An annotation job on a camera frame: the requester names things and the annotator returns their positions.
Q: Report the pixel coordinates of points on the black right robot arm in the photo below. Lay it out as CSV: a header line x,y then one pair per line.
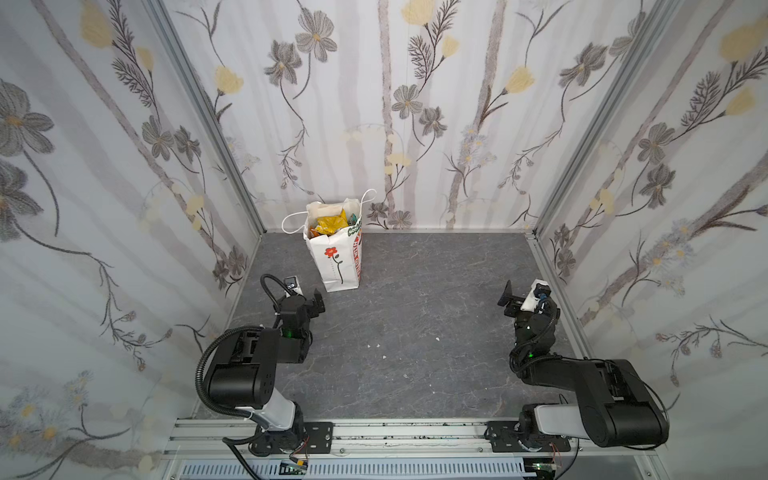
x,y
614,407

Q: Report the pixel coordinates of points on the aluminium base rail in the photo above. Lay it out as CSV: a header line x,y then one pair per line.
x,y
196,451

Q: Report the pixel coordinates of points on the white slotted cable duct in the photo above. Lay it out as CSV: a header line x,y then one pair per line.
x,y
403,468

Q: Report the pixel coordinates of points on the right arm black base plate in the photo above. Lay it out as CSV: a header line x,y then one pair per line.
x,y
509,437

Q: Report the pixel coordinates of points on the left corner aluminium post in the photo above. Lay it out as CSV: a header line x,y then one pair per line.
x,y
170,40

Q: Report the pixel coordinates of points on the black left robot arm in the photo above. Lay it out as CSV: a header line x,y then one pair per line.
x,y
236,374

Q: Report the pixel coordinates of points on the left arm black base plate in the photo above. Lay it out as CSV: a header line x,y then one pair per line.
x,y
307,438

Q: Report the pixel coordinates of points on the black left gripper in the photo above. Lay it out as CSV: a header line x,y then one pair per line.
x,y
309,306

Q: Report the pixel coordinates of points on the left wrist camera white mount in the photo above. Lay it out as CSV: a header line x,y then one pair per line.
x,y
292,286

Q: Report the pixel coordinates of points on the white paper bag red flower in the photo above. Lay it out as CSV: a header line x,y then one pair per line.
x,y
338,258

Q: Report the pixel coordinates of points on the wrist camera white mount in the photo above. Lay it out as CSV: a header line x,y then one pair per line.
x,y
292,286
539,289

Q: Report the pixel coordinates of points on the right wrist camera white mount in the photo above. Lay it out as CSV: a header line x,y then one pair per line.
x,y
539,289

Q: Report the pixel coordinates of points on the right corner aluminium post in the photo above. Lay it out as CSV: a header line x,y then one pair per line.
x,y
643,46

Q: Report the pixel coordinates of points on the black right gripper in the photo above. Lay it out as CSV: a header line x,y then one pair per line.
x,y
520,303

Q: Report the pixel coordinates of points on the yellow snack packet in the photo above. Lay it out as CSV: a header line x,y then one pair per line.
x,y
330,225

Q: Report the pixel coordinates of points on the small green circuit board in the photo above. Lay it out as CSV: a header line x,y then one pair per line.
x,y
293,467

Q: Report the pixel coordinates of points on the corner aluminium post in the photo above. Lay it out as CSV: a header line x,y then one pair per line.
x,y
170,40
643,46

